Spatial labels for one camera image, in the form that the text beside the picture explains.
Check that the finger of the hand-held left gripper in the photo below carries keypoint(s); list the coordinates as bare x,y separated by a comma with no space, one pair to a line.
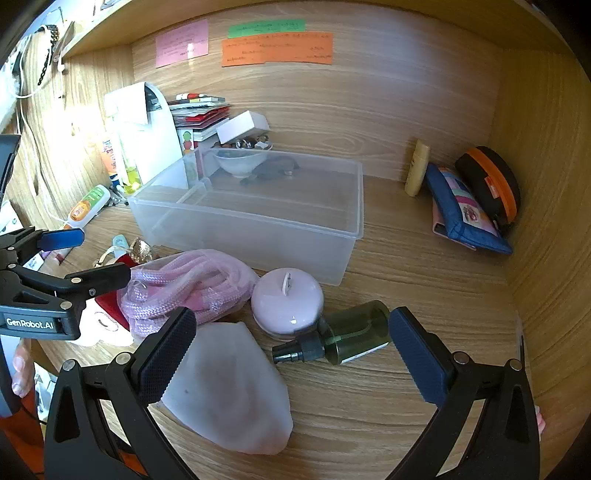
97,279
60,239

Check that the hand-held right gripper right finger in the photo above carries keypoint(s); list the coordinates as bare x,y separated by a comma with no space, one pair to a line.
420,360

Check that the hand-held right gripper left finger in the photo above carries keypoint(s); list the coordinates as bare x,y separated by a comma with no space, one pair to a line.
166,355

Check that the red pouch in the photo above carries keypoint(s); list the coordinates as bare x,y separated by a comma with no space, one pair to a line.
111,304

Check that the gold mesh charm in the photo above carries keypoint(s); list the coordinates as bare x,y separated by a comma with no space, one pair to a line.
141,251

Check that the green spray bottle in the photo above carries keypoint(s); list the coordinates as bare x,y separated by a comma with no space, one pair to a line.
355,332

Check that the pink round jar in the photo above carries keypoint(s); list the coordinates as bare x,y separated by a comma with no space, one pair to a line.
286,300

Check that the clear plastic storage box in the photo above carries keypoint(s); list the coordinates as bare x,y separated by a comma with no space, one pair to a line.
258,230

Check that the wooden desktop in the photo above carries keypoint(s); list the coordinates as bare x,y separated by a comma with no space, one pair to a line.
392,286

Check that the person's left hand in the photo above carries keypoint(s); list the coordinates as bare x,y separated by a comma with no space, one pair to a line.
21,369

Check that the person's right hand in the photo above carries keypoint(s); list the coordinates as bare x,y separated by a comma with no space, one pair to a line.
541,421

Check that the green and white tube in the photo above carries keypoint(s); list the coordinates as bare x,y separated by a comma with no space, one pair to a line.
87,205

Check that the small pale teal item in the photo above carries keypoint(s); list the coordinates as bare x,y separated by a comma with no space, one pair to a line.
121,241

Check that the white printed paper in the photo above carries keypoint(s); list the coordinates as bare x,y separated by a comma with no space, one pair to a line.
99,330

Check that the white cloth pouch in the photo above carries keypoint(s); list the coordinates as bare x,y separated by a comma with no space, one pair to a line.
231,392

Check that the orange tube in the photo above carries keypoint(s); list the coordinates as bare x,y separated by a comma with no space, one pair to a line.
109,161

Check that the dark screen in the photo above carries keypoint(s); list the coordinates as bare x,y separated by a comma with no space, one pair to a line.
8,161

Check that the yellow tube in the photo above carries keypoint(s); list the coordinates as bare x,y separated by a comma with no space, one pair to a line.
128,170

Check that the orange garment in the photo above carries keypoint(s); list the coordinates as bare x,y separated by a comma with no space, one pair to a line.
21,429

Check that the white paper sheet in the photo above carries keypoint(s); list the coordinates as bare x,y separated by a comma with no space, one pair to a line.
152,147

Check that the blue pencil case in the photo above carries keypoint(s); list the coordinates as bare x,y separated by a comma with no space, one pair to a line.
455,212

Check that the white fruit print box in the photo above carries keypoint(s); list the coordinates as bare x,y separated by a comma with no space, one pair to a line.
188,147

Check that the white bowl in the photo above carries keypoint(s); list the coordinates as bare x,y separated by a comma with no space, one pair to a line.
238,164

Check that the black wristwatch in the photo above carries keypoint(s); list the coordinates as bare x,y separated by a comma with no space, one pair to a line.
48,50

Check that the stack of books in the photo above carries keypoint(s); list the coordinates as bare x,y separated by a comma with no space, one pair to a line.
201,113

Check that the cream bottle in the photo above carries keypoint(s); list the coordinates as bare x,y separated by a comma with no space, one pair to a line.
417,170

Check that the black and orange case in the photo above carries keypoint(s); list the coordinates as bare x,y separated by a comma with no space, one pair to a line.
489,180

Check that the grey cloth item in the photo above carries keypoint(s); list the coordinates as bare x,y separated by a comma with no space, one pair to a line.
272,168

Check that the small white box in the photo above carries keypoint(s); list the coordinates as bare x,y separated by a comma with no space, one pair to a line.
242,127

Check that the pink paper note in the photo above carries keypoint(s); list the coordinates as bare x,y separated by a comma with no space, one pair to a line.
182,44

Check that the orange paper note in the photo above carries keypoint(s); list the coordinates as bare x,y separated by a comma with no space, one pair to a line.
277,50

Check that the green paper note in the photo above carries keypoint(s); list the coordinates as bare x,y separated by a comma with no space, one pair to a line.
265,28

